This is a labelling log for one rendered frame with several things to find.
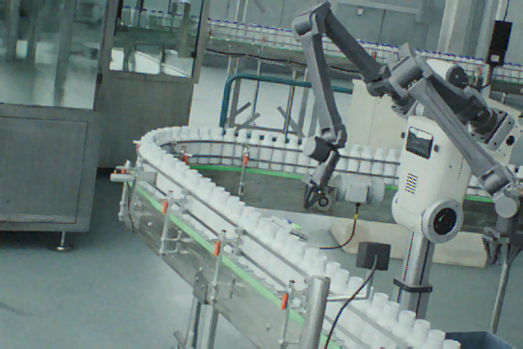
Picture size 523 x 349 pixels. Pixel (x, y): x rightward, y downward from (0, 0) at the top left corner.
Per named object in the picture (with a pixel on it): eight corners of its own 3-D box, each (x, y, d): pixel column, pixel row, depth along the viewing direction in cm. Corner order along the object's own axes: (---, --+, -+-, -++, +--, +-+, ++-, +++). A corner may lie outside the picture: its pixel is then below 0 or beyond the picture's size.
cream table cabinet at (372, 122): (459, 244, 794) (489, 98, 769) (487, 269, 734) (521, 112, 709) (326, 229, 775) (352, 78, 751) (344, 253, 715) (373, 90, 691)
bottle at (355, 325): (343, 349, 255) (354, 288, 252) (344, 341, 261) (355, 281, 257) (366, 353, 254) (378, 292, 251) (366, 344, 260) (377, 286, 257)
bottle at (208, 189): (193, 226, 347) (200, 180, 343) (210, 228, 348) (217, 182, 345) (195, 231, 341) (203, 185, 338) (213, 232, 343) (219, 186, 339)
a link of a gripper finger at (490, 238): (512, 269, 274) (518, 236, 272) (491, 269, 270) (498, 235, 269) (495, 260, 280) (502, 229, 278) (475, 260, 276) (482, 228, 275)
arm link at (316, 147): (348, 132, 323) (330, 136, 329) (323, 118, 316) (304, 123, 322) (343, 166, 319) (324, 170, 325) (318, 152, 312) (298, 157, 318)
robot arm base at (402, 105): (405, 116, 348) (425, 88, 349) (391, 103, 344) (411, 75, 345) (391, 110, 356) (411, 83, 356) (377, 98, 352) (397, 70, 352)
